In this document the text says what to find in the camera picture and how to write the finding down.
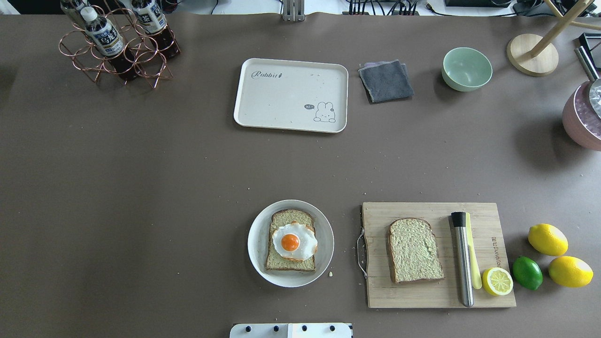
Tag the fried egg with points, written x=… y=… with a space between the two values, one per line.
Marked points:
x=295 y=241

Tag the white round plate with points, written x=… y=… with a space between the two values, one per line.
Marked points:
x=257 y=245

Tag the bread slice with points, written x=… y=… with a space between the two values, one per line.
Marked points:
x=413 y=251
x=274 y=262

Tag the cream rabbit tray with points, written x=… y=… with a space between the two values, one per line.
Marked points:
x=295 y=95

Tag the grey folded cloth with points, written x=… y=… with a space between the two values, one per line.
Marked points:
x=386 y=81

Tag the wooden cutting board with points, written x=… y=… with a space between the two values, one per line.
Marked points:
x=382 y=292

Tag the green bowl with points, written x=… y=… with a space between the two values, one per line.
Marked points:
x=465 y=69

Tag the yellow plastic knife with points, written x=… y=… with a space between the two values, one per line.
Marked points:
x=474 y=267

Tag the right tea bottle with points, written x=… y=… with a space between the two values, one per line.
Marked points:
x=153 y=21

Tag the tea bottle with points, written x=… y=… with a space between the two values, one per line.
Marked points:
x=72 y=9
x=153 y=21
x=109 y=42

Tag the half lemon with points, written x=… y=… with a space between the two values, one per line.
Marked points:
x=497 y=281

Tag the front tea bottle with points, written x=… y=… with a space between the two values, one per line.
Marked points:
x=109 y=42

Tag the green lime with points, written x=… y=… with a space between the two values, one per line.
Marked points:
x=527 y=273

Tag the upper whole lemon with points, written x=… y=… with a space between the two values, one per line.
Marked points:
x=548 y=239

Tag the whole lemon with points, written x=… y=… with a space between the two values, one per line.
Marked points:
x=570 y=271
x=548 y=239

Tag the wooden stand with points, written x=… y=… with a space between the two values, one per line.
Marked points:
x=535 y=55

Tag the back tea bottle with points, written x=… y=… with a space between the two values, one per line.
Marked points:
x=72 y=9

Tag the pink bowl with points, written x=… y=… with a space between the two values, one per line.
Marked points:
x=580 y=121

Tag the lower whole lemon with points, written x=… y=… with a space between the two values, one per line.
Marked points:
x=570 y=271

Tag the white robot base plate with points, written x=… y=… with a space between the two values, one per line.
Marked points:
x=292 y=330

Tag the copper wire bottle rack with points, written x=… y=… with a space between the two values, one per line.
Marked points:
x=149 y=63

